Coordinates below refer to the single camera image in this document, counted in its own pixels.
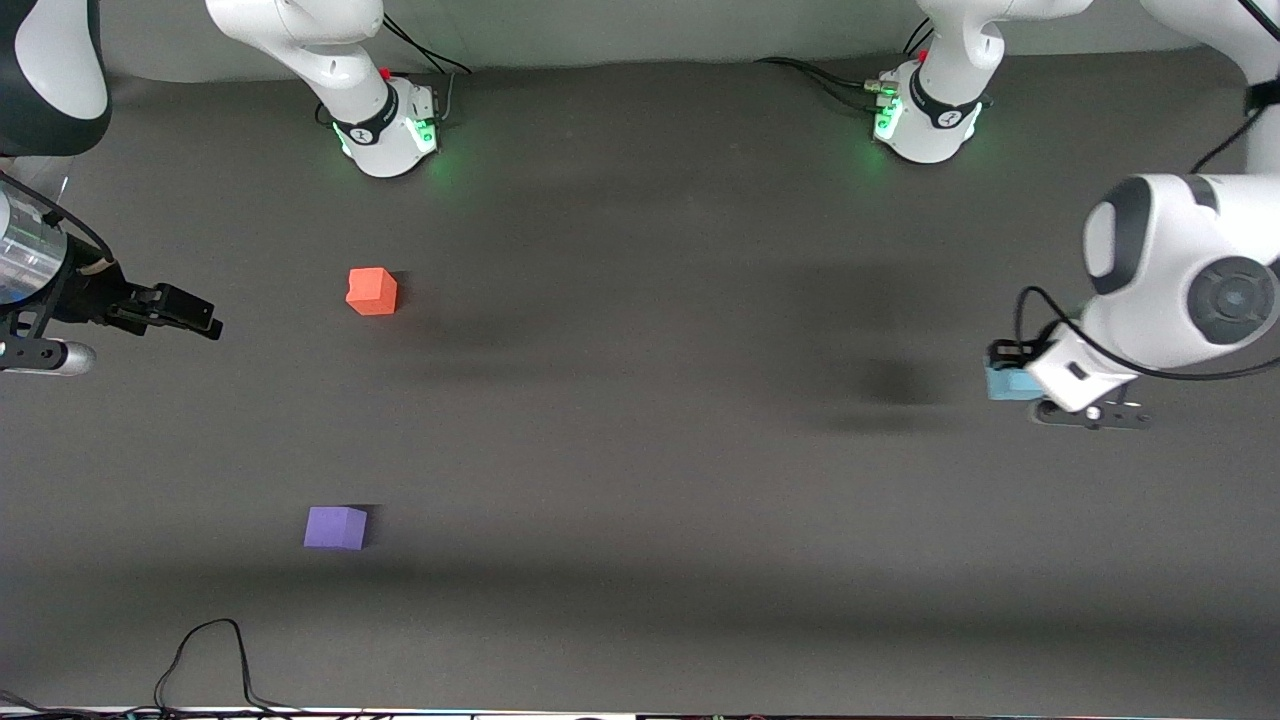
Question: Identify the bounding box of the purple foam block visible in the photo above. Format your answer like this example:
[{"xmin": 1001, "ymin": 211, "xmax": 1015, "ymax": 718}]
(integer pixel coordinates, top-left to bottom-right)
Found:
[{"xmin": 303, "ymin": 506, "xmax": 369, "ymax": 552}]

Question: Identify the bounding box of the thin black looped cable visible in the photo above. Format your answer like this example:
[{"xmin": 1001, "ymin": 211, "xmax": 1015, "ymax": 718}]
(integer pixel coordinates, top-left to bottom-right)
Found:
[{"xmin": 0, "ymin": 618, "xmax": 331, "ymax": 720}]

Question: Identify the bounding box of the orange foam block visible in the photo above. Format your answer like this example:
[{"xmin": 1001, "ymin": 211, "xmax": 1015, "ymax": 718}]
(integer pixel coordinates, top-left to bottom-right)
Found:
[{"xmin": 346, "ymin": 267, "xmax": 399, "ymax": 317}]

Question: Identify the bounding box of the black right arm base cable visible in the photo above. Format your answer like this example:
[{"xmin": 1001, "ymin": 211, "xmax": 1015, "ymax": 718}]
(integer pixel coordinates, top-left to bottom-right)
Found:
[{"xmin": 380, "ymin": 12, "xmax": 473, "ymax": 126}]

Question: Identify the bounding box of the black arm base cable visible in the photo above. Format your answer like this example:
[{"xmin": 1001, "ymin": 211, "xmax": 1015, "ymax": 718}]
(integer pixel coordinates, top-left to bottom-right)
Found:
[
  {"xmin": 755, "ymin": 56, "xmax": 896, "ymax": 113},
  {"xmin": 380, "ymin": 12, "xmax": 473, "ymax": 126}
]

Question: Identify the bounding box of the black left arm base cable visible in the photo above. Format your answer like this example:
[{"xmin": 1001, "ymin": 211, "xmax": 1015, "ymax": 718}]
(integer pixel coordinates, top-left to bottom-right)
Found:
[{"xmin": 755, "ymin": 56, "xmax": 896, "ymax": 113}]

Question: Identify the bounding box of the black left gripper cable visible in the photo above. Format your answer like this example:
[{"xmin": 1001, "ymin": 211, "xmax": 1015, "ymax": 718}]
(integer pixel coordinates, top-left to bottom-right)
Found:
[{"xmin": 1014, "ymin": 286, "xmax": 1280, "ymax": 383}]

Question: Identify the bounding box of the dark grey table mat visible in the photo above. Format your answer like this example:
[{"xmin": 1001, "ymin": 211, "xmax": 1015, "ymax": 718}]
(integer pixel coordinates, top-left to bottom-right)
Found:
[{"xmin": 0, "ymin": 45, "xmax": 1280, "ymax": 716}]

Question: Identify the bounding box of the light blue foam block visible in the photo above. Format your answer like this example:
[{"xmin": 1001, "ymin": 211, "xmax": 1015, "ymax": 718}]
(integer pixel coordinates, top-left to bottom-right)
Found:
[{"xmin": 986, "ymin": 365, "xmax": 1041, "ymax": 402}]

